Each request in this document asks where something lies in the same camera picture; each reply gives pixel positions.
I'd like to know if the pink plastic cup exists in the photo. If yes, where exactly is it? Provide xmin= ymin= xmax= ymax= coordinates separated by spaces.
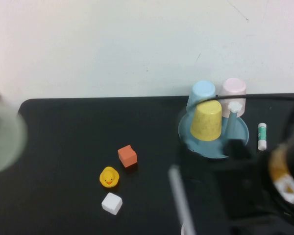
xmin=218 ymin=77 xmax=247 ymax=118

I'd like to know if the white green glue stick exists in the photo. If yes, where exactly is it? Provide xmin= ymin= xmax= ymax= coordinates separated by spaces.
xmin=257 ymin=122 xmax=268 ymax=151

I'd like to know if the orange foam cube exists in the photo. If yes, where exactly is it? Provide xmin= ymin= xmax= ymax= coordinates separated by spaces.
xmin=117 ymin=144 xmax=138 ymax=168

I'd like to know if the yellow plastic cup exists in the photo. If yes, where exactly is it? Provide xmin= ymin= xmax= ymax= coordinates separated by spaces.
xmin=190 ymin=100 xmax=222 ymax=142

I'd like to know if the teal cup stand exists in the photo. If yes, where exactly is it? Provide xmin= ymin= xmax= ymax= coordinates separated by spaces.
xmin=178 ymin=101 xmax=250 ymax=160

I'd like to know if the thin grey cable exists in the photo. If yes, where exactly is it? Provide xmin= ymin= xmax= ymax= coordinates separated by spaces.
xmin=168 ymin=165 xmax=196 ymax=235

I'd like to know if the white foam cube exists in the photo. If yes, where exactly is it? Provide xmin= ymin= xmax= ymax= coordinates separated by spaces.
xmin=101 ymin=192 xmax=123 ymax=216

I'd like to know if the yellow rubber duck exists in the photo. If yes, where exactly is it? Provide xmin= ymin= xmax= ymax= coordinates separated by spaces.
xmin=99 ymin=166 xmax=120 ymax=188

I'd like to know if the light blue plastic cup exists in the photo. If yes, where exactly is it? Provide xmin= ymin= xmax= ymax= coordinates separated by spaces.
xmin=186 ymin=80 xmax=216 ymax=115

